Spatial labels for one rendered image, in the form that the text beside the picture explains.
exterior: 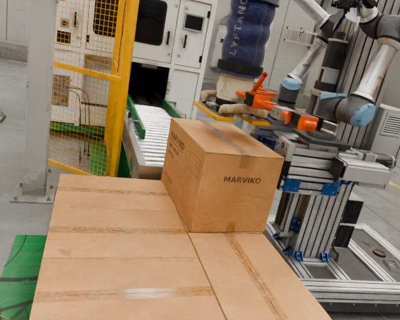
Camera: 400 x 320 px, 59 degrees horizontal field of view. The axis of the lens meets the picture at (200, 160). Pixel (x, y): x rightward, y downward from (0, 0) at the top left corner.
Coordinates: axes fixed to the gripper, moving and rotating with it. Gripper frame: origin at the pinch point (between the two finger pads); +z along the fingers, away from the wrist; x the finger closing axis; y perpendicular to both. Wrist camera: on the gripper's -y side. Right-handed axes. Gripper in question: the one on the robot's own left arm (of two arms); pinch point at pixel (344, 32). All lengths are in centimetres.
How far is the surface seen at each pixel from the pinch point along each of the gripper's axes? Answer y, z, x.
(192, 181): 47, 76, -13
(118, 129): 83, 91, -144
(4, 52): 402, 135, -941
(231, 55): 35.8, 17.2, -29.1
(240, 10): 35.7, -2.6, -29.2
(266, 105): 25.5, 33.0, 1.6
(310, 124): 19.6, 33.5, 28.4
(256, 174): 18, 67, -8
